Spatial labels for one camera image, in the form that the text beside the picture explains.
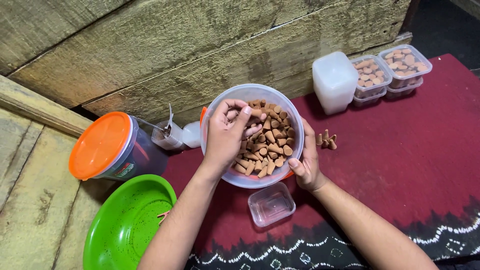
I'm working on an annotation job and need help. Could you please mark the person's right hand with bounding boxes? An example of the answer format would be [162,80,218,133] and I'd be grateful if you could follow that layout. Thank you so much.
[287,118,329,193]

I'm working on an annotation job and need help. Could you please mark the person's left hand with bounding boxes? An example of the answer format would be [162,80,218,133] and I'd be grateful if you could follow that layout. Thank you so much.
[203,98,264,173]

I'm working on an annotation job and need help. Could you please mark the round clear plastic tub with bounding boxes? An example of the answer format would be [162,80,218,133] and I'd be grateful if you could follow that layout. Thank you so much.
[200,83,305,189]

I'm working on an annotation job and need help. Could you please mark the small white plastic container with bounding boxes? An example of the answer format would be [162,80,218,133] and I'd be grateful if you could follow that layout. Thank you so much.
[182,121,203,149]

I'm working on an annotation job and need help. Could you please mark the pile of brown incense cones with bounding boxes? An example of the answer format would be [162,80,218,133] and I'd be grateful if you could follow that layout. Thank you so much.
[227,99,297,179]

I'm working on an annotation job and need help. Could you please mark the empty small clear container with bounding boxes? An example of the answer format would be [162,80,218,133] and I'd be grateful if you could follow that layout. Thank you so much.
[247,182,296,228]

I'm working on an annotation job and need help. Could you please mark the small clear cup with powder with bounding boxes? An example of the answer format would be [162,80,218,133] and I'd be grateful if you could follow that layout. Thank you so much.
[151,121,184,152]

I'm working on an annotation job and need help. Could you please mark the metal spoon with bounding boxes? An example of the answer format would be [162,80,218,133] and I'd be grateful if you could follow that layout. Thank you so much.
[132,116,172,136]

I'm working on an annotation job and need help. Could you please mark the red cloth with patterned border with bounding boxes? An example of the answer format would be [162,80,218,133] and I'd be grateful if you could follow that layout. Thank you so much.
[161,53,480,270]

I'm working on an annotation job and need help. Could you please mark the clear container filled with cones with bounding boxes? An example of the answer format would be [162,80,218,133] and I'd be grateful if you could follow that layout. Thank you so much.
[350,55,393,99]
[386,77,425,100]
[377,44,433,90]
[352,87,388,109]

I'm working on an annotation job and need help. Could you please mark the stack of empty clear containers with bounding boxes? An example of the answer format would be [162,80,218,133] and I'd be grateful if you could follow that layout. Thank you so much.
[312,51,359,116]

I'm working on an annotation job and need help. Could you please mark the clear bucket with orange lid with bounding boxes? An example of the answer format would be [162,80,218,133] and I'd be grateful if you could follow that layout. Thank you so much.
[68,111,170,182]

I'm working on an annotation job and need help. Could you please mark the green plastic bowl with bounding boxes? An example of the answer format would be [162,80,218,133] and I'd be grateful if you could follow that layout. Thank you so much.
[83,174,178,270]

